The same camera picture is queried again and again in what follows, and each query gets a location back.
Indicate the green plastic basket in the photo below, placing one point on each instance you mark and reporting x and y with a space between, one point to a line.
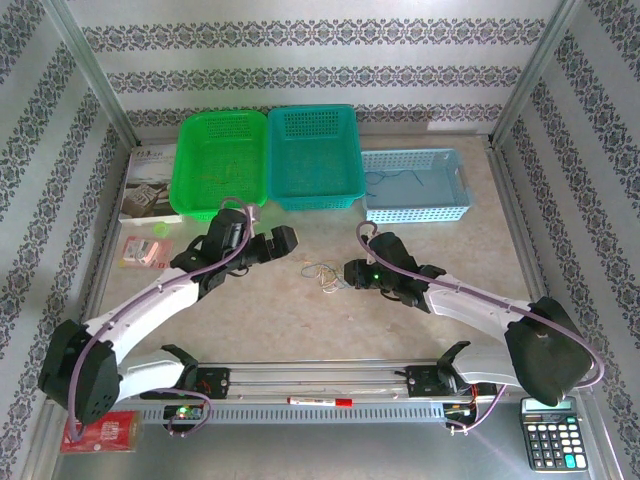
220 145

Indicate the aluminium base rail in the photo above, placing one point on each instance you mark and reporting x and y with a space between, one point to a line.
320 380

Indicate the pile of rubber bands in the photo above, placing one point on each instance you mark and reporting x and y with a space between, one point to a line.
320 280

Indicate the red cardboard box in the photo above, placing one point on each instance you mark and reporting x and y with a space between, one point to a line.
107 431

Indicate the small circuit board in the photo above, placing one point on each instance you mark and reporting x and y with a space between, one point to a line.
457 410
182 412

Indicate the teal plastic basket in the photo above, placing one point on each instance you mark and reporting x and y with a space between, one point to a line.
315 160

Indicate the pink blister packet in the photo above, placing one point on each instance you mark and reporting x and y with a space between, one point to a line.
142 250

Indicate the white booklet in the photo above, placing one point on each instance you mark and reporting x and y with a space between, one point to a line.
145 185

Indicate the black desk calculator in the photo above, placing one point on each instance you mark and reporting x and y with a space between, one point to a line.
552 440

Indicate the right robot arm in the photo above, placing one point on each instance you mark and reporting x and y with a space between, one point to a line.
475 312

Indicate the aluminium side rail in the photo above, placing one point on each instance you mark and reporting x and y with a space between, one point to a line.
518 225
110 225

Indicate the red and white marker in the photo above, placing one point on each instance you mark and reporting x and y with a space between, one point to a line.
320 400

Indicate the aluminium frame post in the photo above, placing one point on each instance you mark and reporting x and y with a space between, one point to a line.
92 75
535 75

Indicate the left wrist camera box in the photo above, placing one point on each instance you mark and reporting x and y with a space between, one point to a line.
255 214

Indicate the light blue plastic basket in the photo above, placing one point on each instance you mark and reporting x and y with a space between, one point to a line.
415 205

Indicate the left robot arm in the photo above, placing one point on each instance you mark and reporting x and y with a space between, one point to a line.
140 310

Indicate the small green round cap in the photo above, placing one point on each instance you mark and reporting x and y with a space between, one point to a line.
160 229

